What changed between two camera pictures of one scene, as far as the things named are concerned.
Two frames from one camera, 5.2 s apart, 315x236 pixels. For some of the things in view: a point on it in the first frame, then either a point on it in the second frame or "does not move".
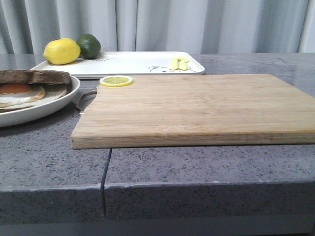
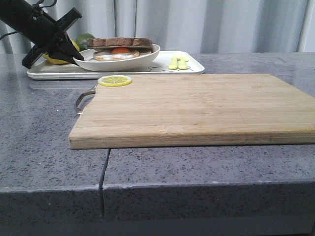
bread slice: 52,92 → 92,52
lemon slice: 116,80 does not move
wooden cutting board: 199,110 does not move
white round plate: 23,115 → 90,63
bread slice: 34,76 → 119,42
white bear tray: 108,64 does not move
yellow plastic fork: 174,64 does not move
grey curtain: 27,26 does not move
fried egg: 15,92 → 116,54
